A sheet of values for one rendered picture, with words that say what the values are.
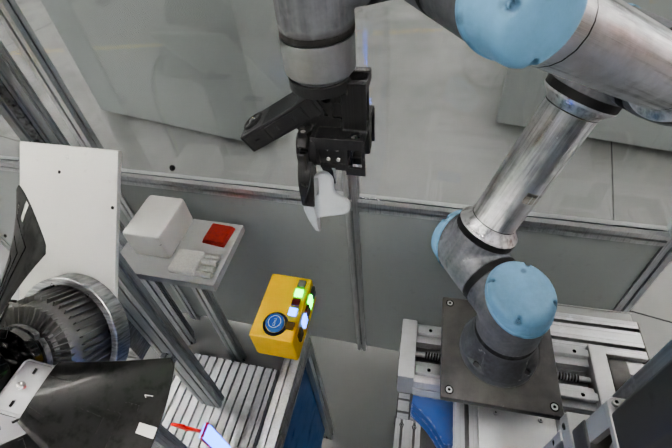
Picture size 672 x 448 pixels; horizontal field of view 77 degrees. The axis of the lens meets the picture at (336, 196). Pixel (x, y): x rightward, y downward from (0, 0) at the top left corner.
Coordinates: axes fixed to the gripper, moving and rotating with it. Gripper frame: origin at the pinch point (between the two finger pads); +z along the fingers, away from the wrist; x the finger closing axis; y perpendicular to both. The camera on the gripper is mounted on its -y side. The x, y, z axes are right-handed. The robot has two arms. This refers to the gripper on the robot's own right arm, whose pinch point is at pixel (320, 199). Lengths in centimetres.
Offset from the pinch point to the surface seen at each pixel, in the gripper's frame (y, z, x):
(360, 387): -5, 148, 28
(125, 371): -34.0, 29.5, -18.9
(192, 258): -53, 60, 25
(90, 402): -37, 30, -25
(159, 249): -63, 57, 25
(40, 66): -91, 8, 45
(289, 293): -13.6, 40.8, 7.7
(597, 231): 59, 49, 45
